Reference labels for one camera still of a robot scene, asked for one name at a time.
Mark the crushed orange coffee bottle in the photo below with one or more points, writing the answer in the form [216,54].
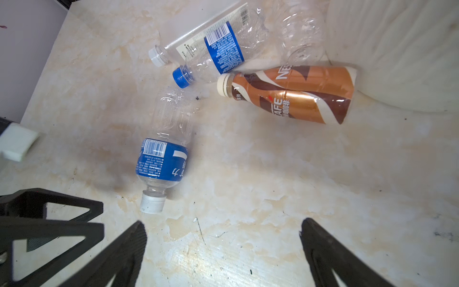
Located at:
[320,94]

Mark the clear bottle with white cap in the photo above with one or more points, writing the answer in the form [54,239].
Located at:
[300,30]

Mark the clear bottle with blue cap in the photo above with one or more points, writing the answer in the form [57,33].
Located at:
[230,45]

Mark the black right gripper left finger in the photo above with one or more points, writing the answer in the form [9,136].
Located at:
[118,264]

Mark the flat clear white cap bottle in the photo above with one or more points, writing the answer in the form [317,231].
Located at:
[182,36]

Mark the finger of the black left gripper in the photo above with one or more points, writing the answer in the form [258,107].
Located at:
[28,228]
[24,216]

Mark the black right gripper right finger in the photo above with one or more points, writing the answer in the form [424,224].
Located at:
[329,259]

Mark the white bin with purple liner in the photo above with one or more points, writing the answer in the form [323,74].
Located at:
[406,52]

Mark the blue label water bottle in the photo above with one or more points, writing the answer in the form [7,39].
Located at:
[164,152]

